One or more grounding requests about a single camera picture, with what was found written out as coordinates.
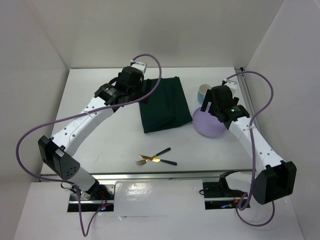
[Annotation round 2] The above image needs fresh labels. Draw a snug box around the light blue mug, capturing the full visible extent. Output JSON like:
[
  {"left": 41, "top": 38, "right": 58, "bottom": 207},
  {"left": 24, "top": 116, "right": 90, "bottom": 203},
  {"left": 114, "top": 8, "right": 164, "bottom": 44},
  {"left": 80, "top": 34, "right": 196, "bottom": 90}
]
[{"left": 197, "top": 84, "right": 212, "bottom": 105}]

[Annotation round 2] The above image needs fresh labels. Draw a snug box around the lilac plate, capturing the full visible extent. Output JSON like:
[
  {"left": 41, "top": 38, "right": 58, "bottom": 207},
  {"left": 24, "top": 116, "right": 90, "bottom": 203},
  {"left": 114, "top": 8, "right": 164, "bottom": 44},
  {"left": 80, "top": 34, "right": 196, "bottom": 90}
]
[{"left": 192, "top": 107, "right": 227, "bottom": 139}]

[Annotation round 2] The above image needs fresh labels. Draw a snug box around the dark green cloth placemat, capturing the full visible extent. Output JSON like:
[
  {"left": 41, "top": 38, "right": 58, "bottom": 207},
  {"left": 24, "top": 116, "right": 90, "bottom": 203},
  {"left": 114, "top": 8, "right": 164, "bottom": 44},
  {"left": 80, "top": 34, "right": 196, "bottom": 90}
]
[{"left": 139, "top": 76, "right": 193, "bottom": 134}]

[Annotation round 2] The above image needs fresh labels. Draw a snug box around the gold fork black handle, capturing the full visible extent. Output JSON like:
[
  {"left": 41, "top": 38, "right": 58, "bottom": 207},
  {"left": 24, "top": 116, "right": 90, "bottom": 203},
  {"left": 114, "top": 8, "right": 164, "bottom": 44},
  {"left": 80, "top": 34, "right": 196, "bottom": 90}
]
[{"left": 135, "top": 147, "right": 171, "bottom": 166}]

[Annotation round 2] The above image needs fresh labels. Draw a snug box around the gold knife black handle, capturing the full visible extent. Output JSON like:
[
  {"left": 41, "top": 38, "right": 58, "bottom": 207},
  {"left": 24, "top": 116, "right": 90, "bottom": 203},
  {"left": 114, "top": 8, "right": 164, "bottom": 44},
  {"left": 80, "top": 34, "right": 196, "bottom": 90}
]
[{"left": 135, "top": 155, "right": 178, "bottom": 166}]

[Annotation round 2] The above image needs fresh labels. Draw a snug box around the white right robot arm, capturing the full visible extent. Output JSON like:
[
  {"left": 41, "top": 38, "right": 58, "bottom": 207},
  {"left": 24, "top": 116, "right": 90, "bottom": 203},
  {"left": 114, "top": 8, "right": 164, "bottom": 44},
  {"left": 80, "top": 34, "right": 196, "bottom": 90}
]
[{"left": 200, "top": 85, "right": 297, "bottom": 205}]

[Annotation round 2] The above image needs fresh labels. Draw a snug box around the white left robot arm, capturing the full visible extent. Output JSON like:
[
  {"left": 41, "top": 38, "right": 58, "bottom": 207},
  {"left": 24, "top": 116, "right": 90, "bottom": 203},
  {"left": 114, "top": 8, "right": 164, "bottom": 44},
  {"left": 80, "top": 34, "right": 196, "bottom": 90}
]
[{"left": 38, "top": 62, "right": 147, "bottom": 200}]

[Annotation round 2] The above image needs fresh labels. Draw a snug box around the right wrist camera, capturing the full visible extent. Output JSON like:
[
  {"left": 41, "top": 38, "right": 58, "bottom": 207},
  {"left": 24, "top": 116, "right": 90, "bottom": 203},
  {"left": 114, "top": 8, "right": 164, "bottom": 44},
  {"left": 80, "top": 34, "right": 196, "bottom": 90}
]
[{"left": 222, "top": 79, "right": 238, "bottom": 96}]

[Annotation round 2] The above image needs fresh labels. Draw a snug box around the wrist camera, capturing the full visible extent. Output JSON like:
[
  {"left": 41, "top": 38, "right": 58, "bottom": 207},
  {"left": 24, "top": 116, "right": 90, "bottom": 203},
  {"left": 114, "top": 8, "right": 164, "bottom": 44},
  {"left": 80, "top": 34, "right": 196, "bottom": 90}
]
[
  {"left": 222, "top": 79, "right": 238, "bottom": 96},
  {"left": 130, "top": 59, "right": 147, "bottom": 75}
]

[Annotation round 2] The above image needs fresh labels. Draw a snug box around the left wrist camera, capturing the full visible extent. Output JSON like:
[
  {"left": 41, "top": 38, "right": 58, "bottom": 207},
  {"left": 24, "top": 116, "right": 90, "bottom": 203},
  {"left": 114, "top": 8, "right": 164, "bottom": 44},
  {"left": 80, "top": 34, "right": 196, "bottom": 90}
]
[{"left": 130, "top": 59, "right": 147, "bottom": 75}]

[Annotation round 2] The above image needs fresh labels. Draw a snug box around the aluminium rail right side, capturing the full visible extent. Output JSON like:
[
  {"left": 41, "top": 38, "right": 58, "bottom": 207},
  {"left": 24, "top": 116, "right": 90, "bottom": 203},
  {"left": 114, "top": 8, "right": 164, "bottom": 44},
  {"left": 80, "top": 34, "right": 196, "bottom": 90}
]
[{"left": 234, "top": 67, "right": 256, "bottom": 116}]

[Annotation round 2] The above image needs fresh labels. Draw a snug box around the aluminium rail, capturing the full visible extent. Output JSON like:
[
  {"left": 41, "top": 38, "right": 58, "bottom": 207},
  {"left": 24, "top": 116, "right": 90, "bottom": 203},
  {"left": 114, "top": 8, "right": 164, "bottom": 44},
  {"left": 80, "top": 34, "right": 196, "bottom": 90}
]
[
  {"left": 41, "top": 168, "right": 253, "bottom": 181},
  {"left": 234, "top": 67, "right": 256, "bottom": 116}
]

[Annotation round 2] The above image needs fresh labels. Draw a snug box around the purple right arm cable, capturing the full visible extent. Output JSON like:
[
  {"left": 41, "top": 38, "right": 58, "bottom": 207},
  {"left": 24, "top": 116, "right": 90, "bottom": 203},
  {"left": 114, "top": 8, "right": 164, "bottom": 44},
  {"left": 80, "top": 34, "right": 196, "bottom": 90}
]
[{"left": 223, "top": 70, "right": 276, "bottom": 227}]

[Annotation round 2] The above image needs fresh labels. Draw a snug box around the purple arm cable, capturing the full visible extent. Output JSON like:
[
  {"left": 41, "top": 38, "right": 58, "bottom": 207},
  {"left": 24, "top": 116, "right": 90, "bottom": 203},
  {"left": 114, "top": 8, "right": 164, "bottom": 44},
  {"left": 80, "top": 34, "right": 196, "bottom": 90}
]
[
  {"left": 15, "top": 53, "right": 162, "bottom": 238},
  {"left": 223, "top": 70, "right": 276, "bottom": 227}
]

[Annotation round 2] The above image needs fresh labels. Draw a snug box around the aluminium rail front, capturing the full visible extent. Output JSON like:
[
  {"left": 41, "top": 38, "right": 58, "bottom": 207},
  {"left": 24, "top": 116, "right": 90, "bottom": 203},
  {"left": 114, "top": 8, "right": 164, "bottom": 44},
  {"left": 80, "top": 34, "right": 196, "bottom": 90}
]
[{"left": 41, "top": 168, "right": 253, "bottom": 181}]

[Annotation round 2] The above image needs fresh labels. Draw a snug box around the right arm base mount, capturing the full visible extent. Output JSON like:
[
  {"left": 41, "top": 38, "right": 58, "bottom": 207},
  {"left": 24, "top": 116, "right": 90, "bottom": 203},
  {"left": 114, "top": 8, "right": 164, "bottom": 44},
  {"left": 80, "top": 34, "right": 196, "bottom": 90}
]
[{"left": 199, "top": 182, "right": 244, "bottom": 210}]

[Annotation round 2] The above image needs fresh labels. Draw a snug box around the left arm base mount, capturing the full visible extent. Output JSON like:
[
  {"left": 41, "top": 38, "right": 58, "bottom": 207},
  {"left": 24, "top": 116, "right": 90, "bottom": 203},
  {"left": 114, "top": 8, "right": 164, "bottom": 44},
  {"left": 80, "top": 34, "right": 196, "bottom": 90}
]
[{"left": 66, "top": 181, "right": 116, "bottom": 213}]

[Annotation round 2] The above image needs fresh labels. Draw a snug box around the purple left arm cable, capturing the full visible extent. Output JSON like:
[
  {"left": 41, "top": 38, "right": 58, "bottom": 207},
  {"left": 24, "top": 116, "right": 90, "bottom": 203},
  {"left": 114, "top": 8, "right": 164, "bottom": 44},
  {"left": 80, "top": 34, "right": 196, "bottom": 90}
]
[{"left": 15, "top": 53, "right": 162, "bottom": 238}]

